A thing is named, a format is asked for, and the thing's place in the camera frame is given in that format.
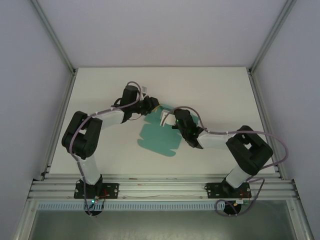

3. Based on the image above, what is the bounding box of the small circuit board yellow plug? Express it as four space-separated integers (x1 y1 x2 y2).
233 198 251 207

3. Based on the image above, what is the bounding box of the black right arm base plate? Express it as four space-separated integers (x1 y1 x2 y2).
204 181 251 200

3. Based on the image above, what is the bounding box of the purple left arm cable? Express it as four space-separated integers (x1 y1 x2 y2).
70 80 145 218

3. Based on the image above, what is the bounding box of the teal green cloth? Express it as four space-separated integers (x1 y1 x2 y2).
136 102 201 158

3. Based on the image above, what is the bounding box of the aluminium frame post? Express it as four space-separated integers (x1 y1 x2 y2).
30 0 77 76
247 0 298 74

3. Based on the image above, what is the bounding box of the aluminium table side rail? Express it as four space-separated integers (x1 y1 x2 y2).
247 69 286 180
39 71 77 181

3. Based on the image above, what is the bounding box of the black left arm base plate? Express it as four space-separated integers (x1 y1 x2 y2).
73 180 120 200

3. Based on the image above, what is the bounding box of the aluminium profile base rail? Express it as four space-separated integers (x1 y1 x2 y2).
26 173 300 201

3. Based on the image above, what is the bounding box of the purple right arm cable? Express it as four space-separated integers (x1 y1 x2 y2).
161 105 290 217

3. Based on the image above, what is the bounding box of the grey slotted cable duct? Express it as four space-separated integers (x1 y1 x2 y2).
36 202 251 211

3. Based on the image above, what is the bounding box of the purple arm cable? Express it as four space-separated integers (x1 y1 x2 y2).
161 105 290 217
70 80 145 218

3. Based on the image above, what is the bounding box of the grey sheet metal panel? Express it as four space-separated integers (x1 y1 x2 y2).
26 209 297 240

